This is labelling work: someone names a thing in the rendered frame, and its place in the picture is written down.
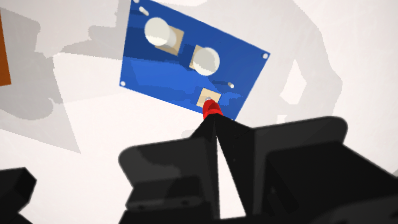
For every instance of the blue circuit board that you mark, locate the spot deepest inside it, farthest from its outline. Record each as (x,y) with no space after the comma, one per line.
(180,60)

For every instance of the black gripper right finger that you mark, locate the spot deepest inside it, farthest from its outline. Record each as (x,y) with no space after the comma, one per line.
(245,149)

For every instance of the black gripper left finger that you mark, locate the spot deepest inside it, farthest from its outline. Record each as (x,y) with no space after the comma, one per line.
(195,155)

